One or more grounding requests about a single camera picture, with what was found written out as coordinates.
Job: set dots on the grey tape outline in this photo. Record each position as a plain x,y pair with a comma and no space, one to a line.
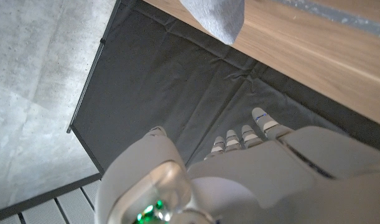
339,15

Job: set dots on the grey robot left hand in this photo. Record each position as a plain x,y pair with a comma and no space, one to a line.
255,180

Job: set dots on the black backdrop curtain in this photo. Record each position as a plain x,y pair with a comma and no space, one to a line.
177,87

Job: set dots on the grey cotton shorts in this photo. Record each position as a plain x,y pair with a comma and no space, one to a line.
217,17

